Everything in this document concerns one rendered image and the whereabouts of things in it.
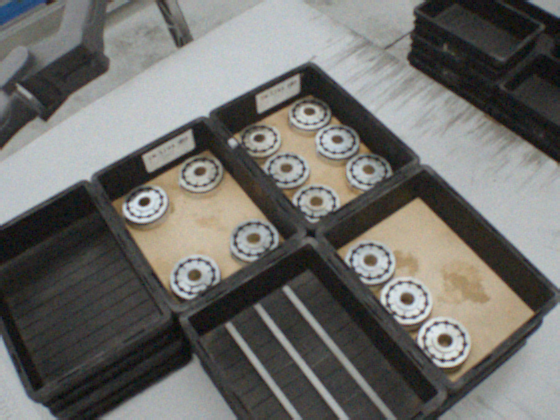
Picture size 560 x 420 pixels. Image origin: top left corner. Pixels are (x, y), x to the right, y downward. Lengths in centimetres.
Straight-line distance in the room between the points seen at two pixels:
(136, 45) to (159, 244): 196
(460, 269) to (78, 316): 79
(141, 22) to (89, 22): 239
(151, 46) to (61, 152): 148
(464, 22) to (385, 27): 80
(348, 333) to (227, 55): 102
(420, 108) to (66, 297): 105
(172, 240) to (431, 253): 55
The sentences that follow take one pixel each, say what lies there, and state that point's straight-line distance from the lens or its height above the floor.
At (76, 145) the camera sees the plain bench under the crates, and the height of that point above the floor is 70.
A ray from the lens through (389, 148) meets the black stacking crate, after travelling 134.
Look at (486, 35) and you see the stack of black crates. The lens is 236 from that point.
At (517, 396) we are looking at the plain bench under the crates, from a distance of 132.
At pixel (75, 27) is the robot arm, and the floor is 140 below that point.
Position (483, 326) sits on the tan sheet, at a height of 83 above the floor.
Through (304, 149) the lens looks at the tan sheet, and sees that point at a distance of 141.
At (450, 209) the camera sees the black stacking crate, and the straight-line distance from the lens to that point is 127.
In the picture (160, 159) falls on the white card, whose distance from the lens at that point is 137.
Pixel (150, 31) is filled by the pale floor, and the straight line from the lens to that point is 321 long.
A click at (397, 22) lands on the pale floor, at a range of 316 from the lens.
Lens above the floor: 190
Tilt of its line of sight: 54 degrees down
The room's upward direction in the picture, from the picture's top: 5 degrees counter-clockwise
